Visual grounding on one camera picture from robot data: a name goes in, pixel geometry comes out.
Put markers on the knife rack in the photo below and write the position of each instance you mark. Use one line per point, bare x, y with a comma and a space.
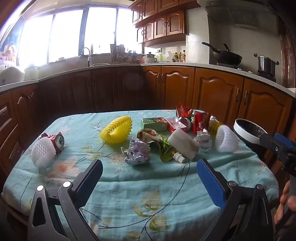
116, 54

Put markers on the metal faucet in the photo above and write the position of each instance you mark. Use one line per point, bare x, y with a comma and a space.
89, 56

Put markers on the green spout pouch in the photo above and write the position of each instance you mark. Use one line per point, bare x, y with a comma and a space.
165, 148

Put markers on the pink round cup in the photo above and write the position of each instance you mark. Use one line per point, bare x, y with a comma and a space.
186, 122

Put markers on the green bottle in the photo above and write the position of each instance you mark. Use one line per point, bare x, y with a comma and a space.
160, 56

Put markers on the red snack bag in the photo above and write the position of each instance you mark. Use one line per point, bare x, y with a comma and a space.
183, 111

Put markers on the kitchen window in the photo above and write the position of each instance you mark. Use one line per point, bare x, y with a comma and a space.
67, 34

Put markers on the small white cooker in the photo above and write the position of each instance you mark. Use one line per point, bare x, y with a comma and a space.
149, 58

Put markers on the sauce bottle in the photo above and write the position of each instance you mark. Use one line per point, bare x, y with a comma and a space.
175, 57
184, 56
180, 57

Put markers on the large white appliance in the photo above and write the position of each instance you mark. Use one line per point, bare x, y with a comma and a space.
11, 75

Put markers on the white crumpled wrapper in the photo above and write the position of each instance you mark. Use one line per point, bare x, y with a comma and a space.
203, 141

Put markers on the wooden upper cabinets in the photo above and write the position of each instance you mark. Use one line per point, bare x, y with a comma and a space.
161, 23

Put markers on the wooden lower cabinets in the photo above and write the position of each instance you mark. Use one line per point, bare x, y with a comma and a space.
217, 92

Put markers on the crushed red can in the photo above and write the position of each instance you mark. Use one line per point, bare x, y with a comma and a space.
56, 141

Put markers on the range hood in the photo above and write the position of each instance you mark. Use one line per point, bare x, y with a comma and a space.
242, 14

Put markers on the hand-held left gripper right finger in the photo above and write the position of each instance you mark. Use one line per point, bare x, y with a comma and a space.
210, 183

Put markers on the steel cooking pot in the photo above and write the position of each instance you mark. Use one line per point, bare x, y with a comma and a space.
267, 64

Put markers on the white rimmed black bin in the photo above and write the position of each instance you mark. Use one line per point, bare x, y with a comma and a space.
240, 132

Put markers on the gas stove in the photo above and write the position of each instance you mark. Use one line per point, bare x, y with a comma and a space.
251, 70

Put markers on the green drink carton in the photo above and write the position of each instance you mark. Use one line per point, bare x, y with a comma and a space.
153, 124

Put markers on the black wok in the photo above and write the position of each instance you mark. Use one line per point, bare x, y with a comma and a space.
227, 58

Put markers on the grey kitchen countertop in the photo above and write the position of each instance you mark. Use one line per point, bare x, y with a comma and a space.
203, 66

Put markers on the red and white box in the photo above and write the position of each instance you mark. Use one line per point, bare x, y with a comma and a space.
174, 125

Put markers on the white container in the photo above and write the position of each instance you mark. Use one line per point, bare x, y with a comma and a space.
31, 73

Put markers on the yellow foam fruit net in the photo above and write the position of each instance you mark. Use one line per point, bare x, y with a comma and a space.
120, 125

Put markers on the wooden cabinets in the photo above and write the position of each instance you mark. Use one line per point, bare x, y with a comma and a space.
161, 23
217, 92

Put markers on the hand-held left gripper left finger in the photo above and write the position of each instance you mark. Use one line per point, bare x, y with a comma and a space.
89, 183

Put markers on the person's right hand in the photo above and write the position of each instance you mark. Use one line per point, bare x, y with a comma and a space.
285, 192

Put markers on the wall poster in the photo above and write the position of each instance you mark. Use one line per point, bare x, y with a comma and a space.
9, 49

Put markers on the yellow wrapper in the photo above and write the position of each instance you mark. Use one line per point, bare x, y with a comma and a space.
214, 127

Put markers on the white paper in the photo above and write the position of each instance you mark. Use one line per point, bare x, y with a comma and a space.
136, 151

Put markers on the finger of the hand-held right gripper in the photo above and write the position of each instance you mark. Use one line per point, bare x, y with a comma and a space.
285, 140
267, 141

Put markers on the red crumpled packet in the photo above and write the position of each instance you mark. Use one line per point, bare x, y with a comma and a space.
200, 121

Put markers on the white foam fruit net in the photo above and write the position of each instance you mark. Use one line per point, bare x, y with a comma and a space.
227, 140
42, 151

